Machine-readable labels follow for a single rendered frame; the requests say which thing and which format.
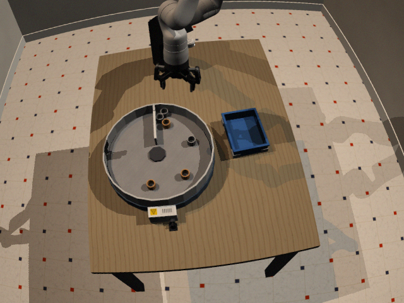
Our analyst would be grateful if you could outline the grey metal ring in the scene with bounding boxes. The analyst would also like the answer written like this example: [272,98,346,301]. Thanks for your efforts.
[156,114,164,124]
[160,108,169,118]
[187,136,196,146]

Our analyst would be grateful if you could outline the bronze ring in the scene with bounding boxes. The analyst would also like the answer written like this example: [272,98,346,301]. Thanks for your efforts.
[162,119,170,129]
[146,179,156,191]
[181,169,190,180]

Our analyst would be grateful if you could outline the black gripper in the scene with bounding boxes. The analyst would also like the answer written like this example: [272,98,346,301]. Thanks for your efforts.
[154,58,201,92]

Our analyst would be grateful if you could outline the blue crate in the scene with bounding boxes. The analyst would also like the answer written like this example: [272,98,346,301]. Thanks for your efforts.
[221,108,270,158]

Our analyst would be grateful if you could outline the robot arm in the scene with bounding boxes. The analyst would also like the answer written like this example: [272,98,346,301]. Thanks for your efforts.
[158,0,223,65]

